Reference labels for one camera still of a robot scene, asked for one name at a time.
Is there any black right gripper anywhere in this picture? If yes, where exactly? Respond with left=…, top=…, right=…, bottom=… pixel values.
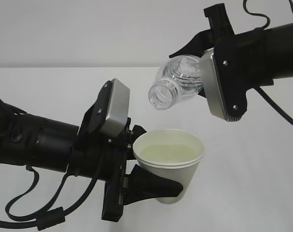
left=168, top=3, right=275, bottom=97

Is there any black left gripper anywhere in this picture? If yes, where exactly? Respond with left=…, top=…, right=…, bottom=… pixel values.
left=101, top=118, right=183, bottom=215

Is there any white paper cup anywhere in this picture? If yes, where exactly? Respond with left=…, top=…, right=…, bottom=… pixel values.
left=132, top=129, right=205, bottom=204

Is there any clear water bottle green label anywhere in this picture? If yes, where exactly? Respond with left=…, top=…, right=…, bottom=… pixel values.
left=148, top=55, right=203, bottom=110

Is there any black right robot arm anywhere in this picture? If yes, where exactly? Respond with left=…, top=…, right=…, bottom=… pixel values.
left=169, top=3, right=293, bottom=97

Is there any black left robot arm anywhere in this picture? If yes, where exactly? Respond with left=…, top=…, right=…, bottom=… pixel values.
left=0, top=79, right=183, bottom=222

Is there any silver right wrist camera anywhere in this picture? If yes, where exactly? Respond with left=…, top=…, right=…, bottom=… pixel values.
left=199, top=47, right=248, bottom=122

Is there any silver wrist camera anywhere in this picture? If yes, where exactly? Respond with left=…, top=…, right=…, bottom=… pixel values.
left=100, top=78, right=130, bottom=138
left=199, top=47, right=248, bottom=122

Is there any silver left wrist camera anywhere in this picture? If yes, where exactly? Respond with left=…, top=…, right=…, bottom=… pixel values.
left=100, top=78, right=130, bottom=138

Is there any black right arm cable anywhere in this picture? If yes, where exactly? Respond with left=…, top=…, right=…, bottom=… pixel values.
left=243, top=0, right=293, bottom=131

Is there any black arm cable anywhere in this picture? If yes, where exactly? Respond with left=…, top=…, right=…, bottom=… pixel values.
left=0, top=145, right=101, bottom=224
left=243, top=0, right=293, bottom=131

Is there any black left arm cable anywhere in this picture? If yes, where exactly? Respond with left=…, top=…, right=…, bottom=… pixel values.
left=0, top=145, right=101, bottom=224

